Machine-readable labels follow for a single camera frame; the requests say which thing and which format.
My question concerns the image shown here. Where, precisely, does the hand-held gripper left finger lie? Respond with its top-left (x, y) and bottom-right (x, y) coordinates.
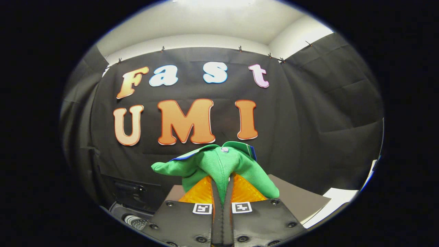
top-left (141, 176), bottom-right (223, 247)

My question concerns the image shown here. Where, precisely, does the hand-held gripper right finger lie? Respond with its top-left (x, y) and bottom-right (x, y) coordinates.
top-left (223, 173), bottom-right (306, 247)

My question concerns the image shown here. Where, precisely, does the green polo shirt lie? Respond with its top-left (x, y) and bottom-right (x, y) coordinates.
top-left (151, 141), bottom-right (280, 206)

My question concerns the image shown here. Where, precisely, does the grey washing machine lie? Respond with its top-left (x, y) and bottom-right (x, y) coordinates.
top-left (109, 202), bottom-right (153, 234)

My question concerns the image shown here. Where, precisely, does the grey cabinet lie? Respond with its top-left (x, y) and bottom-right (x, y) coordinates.
top-left (165, 174), bottom-right (331, 224)

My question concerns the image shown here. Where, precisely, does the row of small cloth clips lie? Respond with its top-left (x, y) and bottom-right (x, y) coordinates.
top-left (117, 40), bottom-right (313, 64)

